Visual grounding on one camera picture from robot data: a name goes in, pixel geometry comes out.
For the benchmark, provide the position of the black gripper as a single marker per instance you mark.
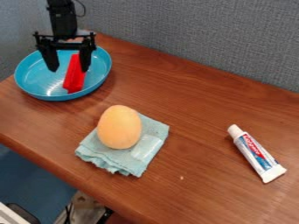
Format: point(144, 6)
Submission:
point(64, 39)

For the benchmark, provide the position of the red rectangular block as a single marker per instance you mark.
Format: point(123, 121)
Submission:
point(75, 76)

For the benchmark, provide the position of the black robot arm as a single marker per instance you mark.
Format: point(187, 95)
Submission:
point(63, 3)

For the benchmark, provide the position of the blue plate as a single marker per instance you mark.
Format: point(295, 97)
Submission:
point(43, 84)

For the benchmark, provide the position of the orange egg-shaped sponge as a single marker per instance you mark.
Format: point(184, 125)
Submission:
point(119, 127)

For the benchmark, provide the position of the light blue folded cloth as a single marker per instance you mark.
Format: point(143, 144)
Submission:
point(128, 161)

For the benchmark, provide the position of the grey table leg base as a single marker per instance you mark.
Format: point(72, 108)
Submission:
point(83, 211)

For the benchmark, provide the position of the white toothpaste tube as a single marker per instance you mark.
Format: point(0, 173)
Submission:
point(264, 164)

